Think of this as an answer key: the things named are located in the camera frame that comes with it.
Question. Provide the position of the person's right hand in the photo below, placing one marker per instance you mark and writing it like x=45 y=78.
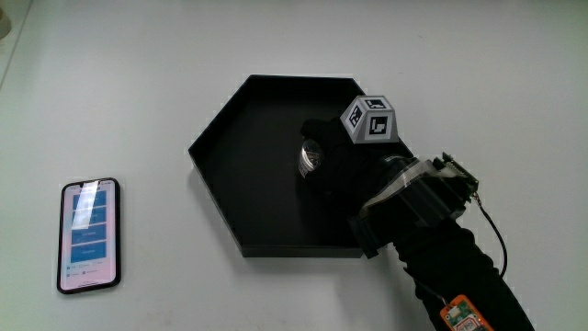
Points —
x=349 y=161

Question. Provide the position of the black hexagonal plate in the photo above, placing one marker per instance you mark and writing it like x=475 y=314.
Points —
x=257 y=174

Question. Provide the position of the person's right forearm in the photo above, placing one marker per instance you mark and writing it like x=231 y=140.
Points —
x=459 y=266

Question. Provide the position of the orange circuit board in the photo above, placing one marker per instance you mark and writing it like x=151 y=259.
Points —
x=464 y=318

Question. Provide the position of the black smartphone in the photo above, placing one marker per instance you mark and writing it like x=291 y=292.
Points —
x=89 y=234

